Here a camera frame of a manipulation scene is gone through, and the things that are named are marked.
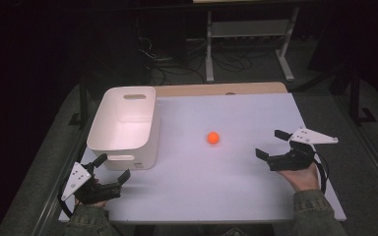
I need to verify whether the grey metal rail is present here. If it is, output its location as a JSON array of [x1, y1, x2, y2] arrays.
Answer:
[[333, 94, 378, 209], [31, 107, 95, 236]]

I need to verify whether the tangle of floor cables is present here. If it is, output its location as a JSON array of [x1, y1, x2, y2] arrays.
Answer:
[[137, 33, 277, 87]]

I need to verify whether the white metal desk frame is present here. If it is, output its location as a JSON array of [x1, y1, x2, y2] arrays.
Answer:
[[192, 0, 301, 84]]

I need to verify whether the person's right hand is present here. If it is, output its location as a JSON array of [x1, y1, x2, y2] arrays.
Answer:
[[276, 162, 321, 193]]

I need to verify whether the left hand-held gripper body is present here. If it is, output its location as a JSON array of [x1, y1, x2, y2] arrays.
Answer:
[[60, 161, 123, 207]]

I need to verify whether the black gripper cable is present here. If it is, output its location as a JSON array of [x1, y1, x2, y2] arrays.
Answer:
[[312, 150, 330, 195], [57, 176, 77, 219]]

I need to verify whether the white table board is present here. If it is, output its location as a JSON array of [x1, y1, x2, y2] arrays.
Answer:
[[58, 92, 347, 224]]

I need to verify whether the black stand leg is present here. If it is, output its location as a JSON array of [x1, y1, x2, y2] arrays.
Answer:
[[67, 74, 91, 131], [347, 65, 378, 128]]

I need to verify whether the wooden table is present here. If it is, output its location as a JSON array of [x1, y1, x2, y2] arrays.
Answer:
[[153, 82, 289, 98]]

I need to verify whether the person's left hand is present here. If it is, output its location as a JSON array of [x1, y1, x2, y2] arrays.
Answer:
[[74, 176, 108, 208]]

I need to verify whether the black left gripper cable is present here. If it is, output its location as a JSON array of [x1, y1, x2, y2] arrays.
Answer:
[[57, 176, 77, 219]]

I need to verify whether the white plastic bin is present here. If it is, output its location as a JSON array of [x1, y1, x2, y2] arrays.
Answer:
[[86, 86, 161, 171]]

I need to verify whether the orange ball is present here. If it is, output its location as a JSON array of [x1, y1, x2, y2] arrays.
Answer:
[[206, 131, 221, 146]]

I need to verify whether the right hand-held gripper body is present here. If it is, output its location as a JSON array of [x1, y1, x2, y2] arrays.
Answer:
[[266, 127, 340, 172]]

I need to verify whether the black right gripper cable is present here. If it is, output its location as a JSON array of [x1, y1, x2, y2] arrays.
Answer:
[[312, 150, 330, 195]]

